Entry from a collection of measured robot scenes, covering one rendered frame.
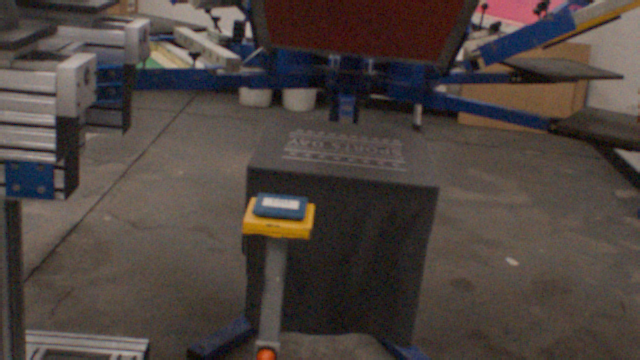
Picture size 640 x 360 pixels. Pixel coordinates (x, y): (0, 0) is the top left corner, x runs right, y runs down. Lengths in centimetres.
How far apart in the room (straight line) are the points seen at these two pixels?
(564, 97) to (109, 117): 503
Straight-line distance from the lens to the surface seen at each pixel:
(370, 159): 189
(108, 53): 190
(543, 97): 650
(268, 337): 160
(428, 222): 178
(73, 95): 142
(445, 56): 232
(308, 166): 178
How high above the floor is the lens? 151
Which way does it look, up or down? 19 degrees down
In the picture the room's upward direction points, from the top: 6 degrees clockwise
